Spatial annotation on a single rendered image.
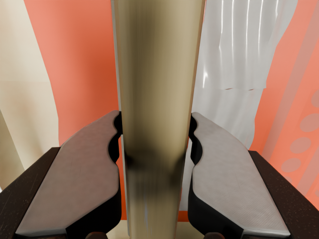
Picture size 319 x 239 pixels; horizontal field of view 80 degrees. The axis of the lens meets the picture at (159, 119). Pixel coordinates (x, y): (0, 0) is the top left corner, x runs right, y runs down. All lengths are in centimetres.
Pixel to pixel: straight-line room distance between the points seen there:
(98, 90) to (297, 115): 20
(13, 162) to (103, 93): 13
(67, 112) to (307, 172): 29
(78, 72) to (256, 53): 16
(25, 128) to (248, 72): 22
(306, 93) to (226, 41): 10
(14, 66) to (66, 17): 7
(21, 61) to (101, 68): 7
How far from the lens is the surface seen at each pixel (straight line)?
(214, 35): 17
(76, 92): 20
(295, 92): 23
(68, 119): 22
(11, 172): 26
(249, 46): 18
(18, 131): 25
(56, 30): 19
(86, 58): 19
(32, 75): 21
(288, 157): 27
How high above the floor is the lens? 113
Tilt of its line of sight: 61 degrees down
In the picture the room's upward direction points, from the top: 178 degrees clockwise
